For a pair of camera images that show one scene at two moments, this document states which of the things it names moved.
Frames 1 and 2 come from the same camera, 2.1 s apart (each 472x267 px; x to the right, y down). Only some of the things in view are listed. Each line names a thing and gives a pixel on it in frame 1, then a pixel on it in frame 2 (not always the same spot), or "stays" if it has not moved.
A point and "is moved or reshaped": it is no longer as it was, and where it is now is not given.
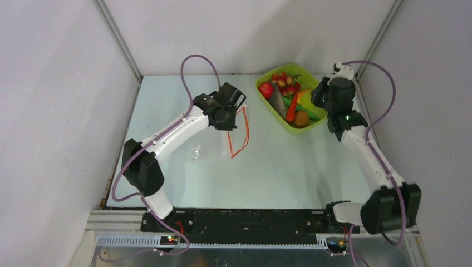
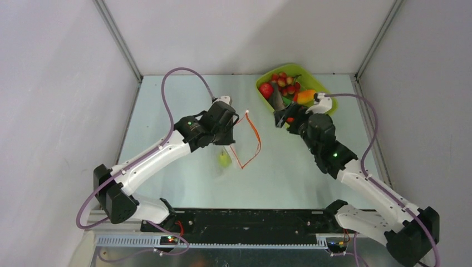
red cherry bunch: x=286 y=85 stays
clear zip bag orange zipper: x=233 y=141 is moved or reshaped
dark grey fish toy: x=275 y=99 stays
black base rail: x=193 y=226 stays
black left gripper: x=231 y=124 -> x=228 y=139
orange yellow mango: x=304 y=97 stays
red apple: x=266 y=89 stays
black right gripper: x=319 y=94 -> x=289 y=114
